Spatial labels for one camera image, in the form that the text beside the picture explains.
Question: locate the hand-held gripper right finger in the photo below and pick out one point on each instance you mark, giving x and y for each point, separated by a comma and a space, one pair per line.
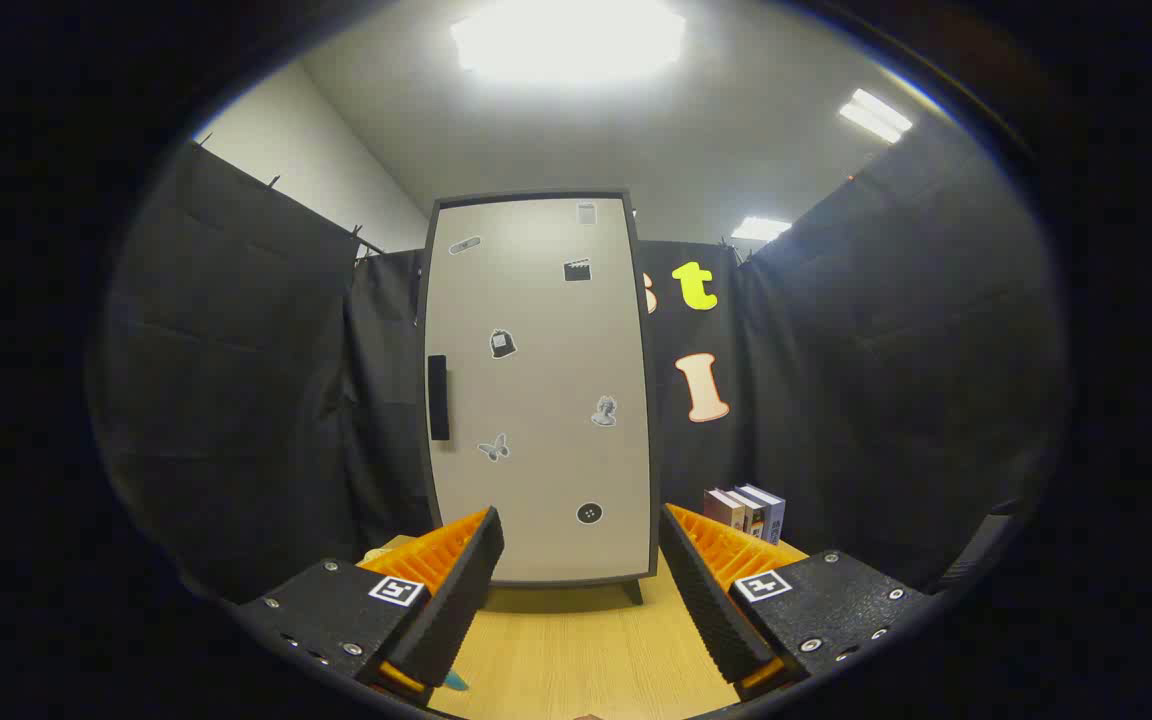
711, 620

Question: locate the white blue cosmetic tube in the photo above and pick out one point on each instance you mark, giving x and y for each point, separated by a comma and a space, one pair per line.
456, 682

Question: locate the yellow plush toy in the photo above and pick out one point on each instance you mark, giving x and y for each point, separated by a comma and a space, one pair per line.
381, 551

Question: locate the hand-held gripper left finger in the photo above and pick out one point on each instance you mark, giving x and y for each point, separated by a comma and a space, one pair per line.
451, 610

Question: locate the grey spine book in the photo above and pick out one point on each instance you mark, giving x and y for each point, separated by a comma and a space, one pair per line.
773, 515

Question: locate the black backdrop cloth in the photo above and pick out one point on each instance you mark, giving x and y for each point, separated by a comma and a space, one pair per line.
236, 400

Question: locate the large bright ceiling light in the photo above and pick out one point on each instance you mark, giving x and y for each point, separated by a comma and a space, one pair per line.
566, 40

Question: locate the grey cabinet door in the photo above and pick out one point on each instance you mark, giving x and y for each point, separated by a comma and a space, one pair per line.
546, 400

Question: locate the dark cabinet body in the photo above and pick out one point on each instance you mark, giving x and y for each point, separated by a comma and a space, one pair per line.
653, 450

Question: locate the maroon cover book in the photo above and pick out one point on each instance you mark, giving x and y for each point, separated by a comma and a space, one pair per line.
721, 508

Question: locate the rectangular ceiling light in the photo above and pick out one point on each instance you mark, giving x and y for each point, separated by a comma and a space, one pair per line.
761, 229
876, 115

